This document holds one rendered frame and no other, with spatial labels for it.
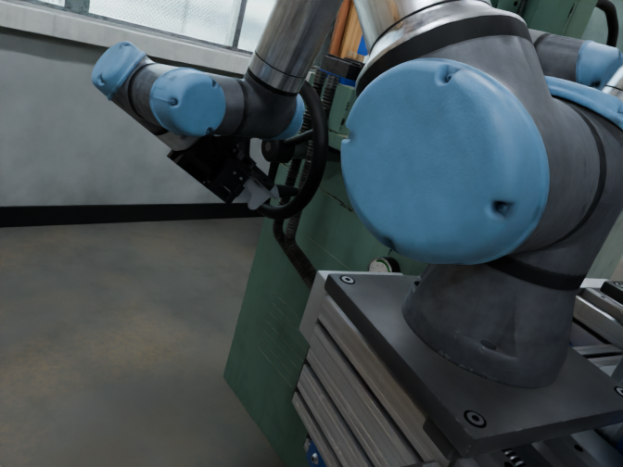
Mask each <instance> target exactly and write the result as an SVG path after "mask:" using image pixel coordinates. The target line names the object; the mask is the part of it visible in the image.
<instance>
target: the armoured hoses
mask: <svg viewBox="0 0 623 467"><path fill-rule="evenodd" d="M327 74H328V73H327V72H325V71H322V70H318V69H317V70H316V72H315V75H314V79H313V85H312V87H313V88H314V90H315V91H316V93H317V94H318V95H319V97H320V96H321V92H322V90H323V86H324V80H325V78H326V77H327ZM339 79H340V78H339V77H338V76H335V75H332V74H328V77H327V81H326V85H325V90H324V93H323V97H322V99H323V100H321V101H322V104H323V106H324V112H325V115H326V119H327V120H328V118H329V116H328V115H329V114H330V112H329V111H330V110H331V109H330V108H331V105H332V102H333V98H334V94H335V91H336V89H337V84H338V82H339ZM311 129H312V120H311V116H310V113H309V110H308V108H307V107H306V110H305V113H304V116H303V123H302V125H301V127H300V129H299V134H302V133H305V132H307V131H309V130H311ZM299 134H298V135H299ZM308 149H309V150H308V151H307V152H308V153H307V154H306V155H307V157H305V158H306V159H305V162H304V166H303V169H302V172H301V175H300V178H299V179H300V181H299V186H298V191H299V190H300V189H301V187H302V185H303V184H304V182H305V180H306V178H307V175H308V172H309V169H310V165H311V162H312V149H313V139H311V141H310V144H309V147H308ZM301 162H302V159H301V158H292V159H291V161H290V164H289V166H290V167H288V168H289V170H287V171H288V173H287V176H286V180H285V183H284V185H287V186H292V187H294V186H295V183H296V180H297V177H298V174H299V169H300V165H301V164H300V163H301ZM279 199H280V201H278V202H279V204H278V206H283V205H285V204H287V203H288V202H290V199H291V198H290V197H282V198H279ZM302 211H303V210H302ZM301 214H302V213H301V212H300V213H298V214H297V215H295V216H293V217H291V218H289V219H288V222H287V223H288V224H287V227H286V232H285V233H284V232H283V224H284V221H285V220H273V236H274V237H275V240H277V242H278V245H280V247H282V249H283V251H284V252H285V254H286V256H287V258H288V259H289V261H291V263H292V264H293V266H294V268H295V269H296V271H298V273H299V276H300V278H302V281H303V282H304V283H305V284H306V286H307V287H308V289H309V290H311V289H312V285H313V282H314V279H315V276H316V273H317V271H316V269H314V267H313V266H312V264H311V262H310V260H309V259H308V257H306V255H304V252H302V250H301V249H300V247H299V245H298V244H297V241H296V239H295V238H296V237H295V236H296V231H297V229H298V226H299V220H300V217H301V216H300V215H301Z"/></svg>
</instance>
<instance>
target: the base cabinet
mask: <svg viewBox="0 0 623 467"><path fill-rule="evenodd" d="M287 170H289V168H288V167H287V166H285V165H284V164H282V163H279V166H278V170H277V173H276V176H275V180H274V183H275V184H282V185H284V183H285V180H286V176H287V173H288V171H287ZM301 213H302V214H301V215H300V216H301V217H300V220H299V226H298V229H297V231H296V236H295V237H296V238H295V239H296V241H297V244H298V245H299V247H300V249H301V250H302V252H304V255H306V257H308V259H309V260H310V262H311V264H312V266H313V267H314V269H316V271H367V268H368V265H369V263H370V261H371V260H372V259H373V258H376V257H392V258H394V259H395V260H396V261H397V262H398V263H399V265H400V273H402V274H403V275H414V276H418V275H420V274H421V272H422V271H423V270H424V268H425V267H426V265H427V264H428V263H424V262H420V261H416V260H412V259H408V258H405V257H404V256H401V255H400V254H398V253H396V252H395V251H393V250H392V249H390V248H389V247H387V246H384V245H383V244H382V243H380V242H379V241H378V240H377V239H376V238H375V237H374V236H373V235H372V234H371V233H370V232H369V231H368V230H367V229H366V228H365V226H364V225H363V224H362V222H361V221H360V219H359V217H358V216H357V214H356V212H355V211H354V210H352V209H351V208H349V207H347V206H346V205H344V204H343V203H341V202H339V201H338V200H336V199H335V198H333V197H332V196H330V195H329V194H328V193H326V192H325V191H323V190H322V189H320V188H318V190H317V192H316V194H315V195H314V197H313V198H312V200H311V202H310V203H309V204H308V205H307V206H306V207H305V208H304V209H303V211H301ZM310 293H311V290H309V289H308V287H307V286H306V284H305V283H304V282H303V281H302V278H300V276H299V273H298V271H296V269H295V268H294V266H293V264H292V263H291V261H289V259H288V258H287V256H286V254H285V252H284V251H283V249H282V247H280V245H278V242H277V240H275V237H274V236H273V219H269V218H267V217H264V221H263V225H262V228H261V234H260V238H259V242H258V245H257V249H256V252H255V256H254V259H253V263H252V267H251V271H250V274H249V277H248V284H247V288H246V292H245V294H244V298H243V302H242V306H241V310H240V313H239V316H238V320H237V324H236V328H235V334H234V337H233V341H232V345H231V348H230V352H229V356H228V359H227V362H226V366H225V370H224V374H223V378H224V379H225V381H226V382H227V383H228V385H229V386H230V387H231V388H232V390H233V391H234V392H235V394H236V396H237V397H238V398H239V400H240V401H241V403H242V404H243V405H244V407H245V408H246V410H247V411H248V413H249V414H250V416H251V417H252V419H253V420H254V421H255V423H256V424H257V425H258V426H259V428H260V429H261V431H262V432H263V433H264V435H265V436H266V438H267V439H268V441H269V442H270V443H271V445H272V446H273V448H274V449H275V451H276V452H277V454H278V455H279V456H280V458H281V459H282V461H283V462H284V464H285V465H286V467H311V466H310V464H309V463H308V461H307V459H306V454H307V453H306V451H305V449H304V446H303V444H304V441H305V438H306V435H307V433H308V431H307V429H306V427H305V425H304V423H303V421H302V420H301V419H300V417H299V414H298V412H297V411H296V409H295V407H294V405H293V403H292V400H291V398H292V396H293V393H294V390H295V387H296V384H297V381H298V379H299V374H300V371H301V368H302V365H303V362H304V360H305V357H306V354H307V351H308V348H309V346H310V345H309V343H308V342H307V340H306V339H305V337H304V336H303V334H302V333H301V331H300V330H299V327H300V323H301V320H302V317H303V314H304V311H305V309H306V306H307V302H308V299H309V296H310Z"/></svg>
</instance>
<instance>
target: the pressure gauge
mask: <svg viewBox="0 0 623 467"><path fill-rule="evenodd" d="M367 271H369V272H379V271H380V272H399V273H401V268H400V265H399V263H398V262H397V261H396V260H395V259H394V258H392V257H376V258H373V259H372V260H371V261H370V263H369V265H368V268H367Z"/></svg>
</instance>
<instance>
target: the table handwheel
mask: <svg viewBox="0 0 623 467"><path fill-rule="evenodd" d="M299 94H300V96H301V97H302V99H303V100H304V102H305V104H306V106H307V108H308V110H309V113H310V116H311V125H312V129H311V130H309V131H307V132H305V133H302V134H300V135H297V136H294V137H291V138H288V139H285V140H262V143H261V152H262V155H263V157H264V158H265V160H266V161H268V162H271V163H270V168H269V173H268V177H269V178H270V179H271V180H272V181H273V182H274V180H275V176H276V173H277V170H278V166H279V163H288V162H289V161H290V160H291V159H292V158H301V159H306V158H305V157H307V155H306V154H307V153H308V152H307V151H308V150H309V149H308V147H309V144H310V143H309V142H306V141H309V140H311V139H313V149H312V157H311V165H310V169H309V172H308V175H307V178H306V180H305V182H304V184H303V185H302V187H301V189H300V190H299V192H298V194H297V195H296V196H295V197H294V198H293V199H292V200H291V201H290V202H288V203H287V204H285V205H283V206H274V205H271V204H270V201H271V198H269V199H267V200H266V201H265V202H264V203H263V204H261V205H260V206H259V207H258V208H256V210H257V211H258V212H259V213H260V214H261V215H263V216H265V217H267V218H269V219H273V220H285V219H288V218H291V217H293V216H295V215H297V214H298V213H300V212H301V211H302V210H303V209H304V208H305V207H306V206H307V205H308V204H309V203H310V202H311V200H312V198H313V197H314V195H315V194H316V192H317V190H318V188H319V185H320V183H321V181H322V179H323V176H324V170H325V166H326V161H332V162H341V155H340V153H341V152H339V151H338V150H336V149H335V148H333V147H331V146H329V145H328V126H327V119H326V115H325V112H324V106H323V104H322V101H321V99H320V97H319V95H318V94H317V93H316V91H315V90H314V88H313V87H312V86H311V85H310V84H309V83H308V82H307V81H306V80H305V81H304V83H303V84H302V86H301V88H300V90H299ZM237 147H238V148H240V149H241V150H243V151H244V152H245V153H246V154H247V155H249V156H250V154H249V152H250V139H249V140H247V141H245V142H242V143H240V144H237Z"/></svg>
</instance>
